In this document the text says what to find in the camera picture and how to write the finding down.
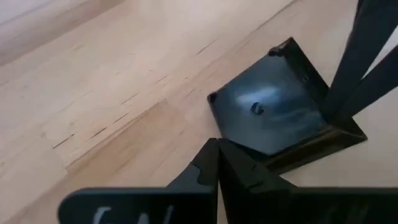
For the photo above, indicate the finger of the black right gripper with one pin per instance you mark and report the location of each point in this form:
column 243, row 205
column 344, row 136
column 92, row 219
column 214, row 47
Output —
column 363, row 37
column 379, row 84

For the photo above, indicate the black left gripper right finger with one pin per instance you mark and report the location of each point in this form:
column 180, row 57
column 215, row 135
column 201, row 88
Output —
column 239, row 186

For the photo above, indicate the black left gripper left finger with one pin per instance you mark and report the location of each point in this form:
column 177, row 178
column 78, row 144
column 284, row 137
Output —
column 205, row 174

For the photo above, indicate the black square mini plate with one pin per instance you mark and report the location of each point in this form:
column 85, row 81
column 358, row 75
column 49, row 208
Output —
column 264, row 124

